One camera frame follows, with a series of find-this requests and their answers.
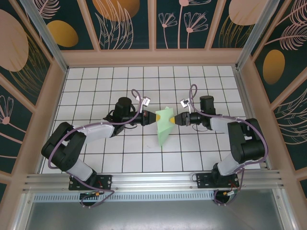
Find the light green paper sheet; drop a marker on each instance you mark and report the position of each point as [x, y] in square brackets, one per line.
[164, 129]

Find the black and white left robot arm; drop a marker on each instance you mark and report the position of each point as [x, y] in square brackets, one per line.
[62, 148]

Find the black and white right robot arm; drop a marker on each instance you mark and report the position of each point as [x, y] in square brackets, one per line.
[249, 143]

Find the yellow power connector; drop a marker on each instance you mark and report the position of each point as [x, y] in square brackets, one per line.
[97, 193]
[226, 193]

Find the grey metal panel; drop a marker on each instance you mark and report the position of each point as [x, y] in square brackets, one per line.
[153, 215]

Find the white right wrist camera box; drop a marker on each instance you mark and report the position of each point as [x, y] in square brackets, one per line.
[185, 103]

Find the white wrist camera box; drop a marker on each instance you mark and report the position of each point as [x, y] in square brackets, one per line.
[185, 103]
[145, 101]

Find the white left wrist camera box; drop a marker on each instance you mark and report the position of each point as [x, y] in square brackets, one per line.
[145, 101]

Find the aluminium side rail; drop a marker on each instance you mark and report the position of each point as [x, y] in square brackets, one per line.
[243, 91]

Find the long aluminium mounting rail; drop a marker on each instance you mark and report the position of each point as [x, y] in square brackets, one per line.
[153, 180]

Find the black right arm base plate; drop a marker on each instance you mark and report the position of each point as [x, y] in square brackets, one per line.
[204, 180]

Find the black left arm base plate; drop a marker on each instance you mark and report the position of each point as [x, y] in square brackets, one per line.
[105, 182]

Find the aluminium corner post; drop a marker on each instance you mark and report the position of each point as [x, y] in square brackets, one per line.
[254, 36]
[48, 40]

